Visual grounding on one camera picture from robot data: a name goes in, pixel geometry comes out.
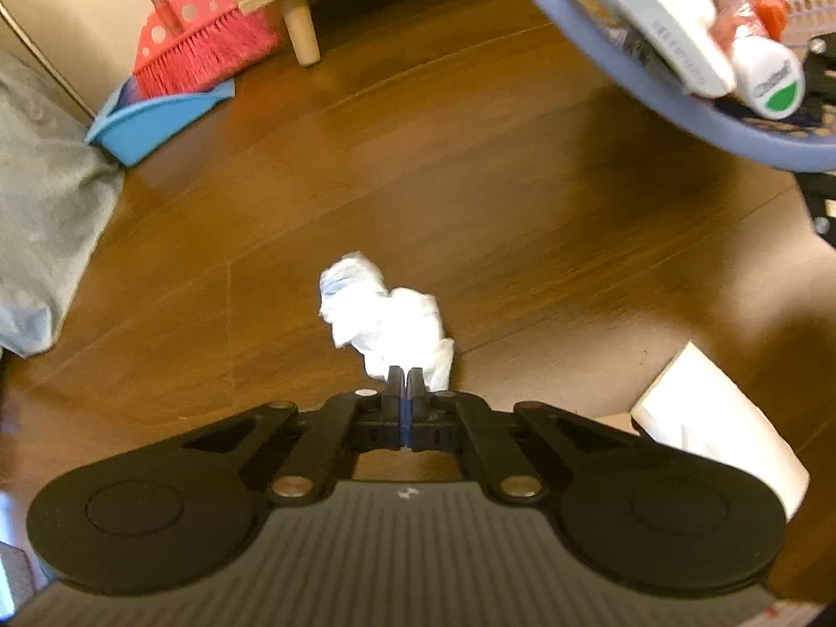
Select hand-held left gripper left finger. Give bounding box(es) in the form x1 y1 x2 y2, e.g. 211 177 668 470
183 366 406 505

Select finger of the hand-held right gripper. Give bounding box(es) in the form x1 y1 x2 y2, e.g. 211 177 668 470
793 171 836 236
800 36 836 135

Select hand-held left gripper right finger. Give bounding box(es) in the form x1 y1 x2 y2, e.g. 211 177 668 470
406 366 647 505

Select clear plastic water bottle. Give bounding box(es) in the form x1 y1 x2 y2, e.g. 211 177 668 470
728 36 807 122

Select purple plastic waste basket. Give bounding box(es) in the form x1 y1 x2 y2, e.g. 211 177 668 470
496 0 836 172

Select white green medicine box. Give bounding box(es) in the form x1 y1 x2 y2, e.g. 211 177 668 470
555 0 739 99

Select crumpled blue white mask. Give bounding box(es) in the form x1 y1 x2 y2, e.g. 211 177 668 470
319 250 388 349

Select white paper roll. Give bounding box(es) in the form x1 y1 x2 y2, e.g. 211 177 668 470
630 341 811 524

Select blue dustpan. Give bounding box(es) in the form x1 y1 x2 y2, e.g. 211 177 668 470
85 75 236 167

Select grey curtain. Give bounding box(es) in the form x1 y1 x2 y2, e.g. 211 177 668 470
0 52 125 359

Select red broom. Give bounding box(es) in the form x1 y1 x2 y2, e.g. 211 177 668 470
121 0 283 100

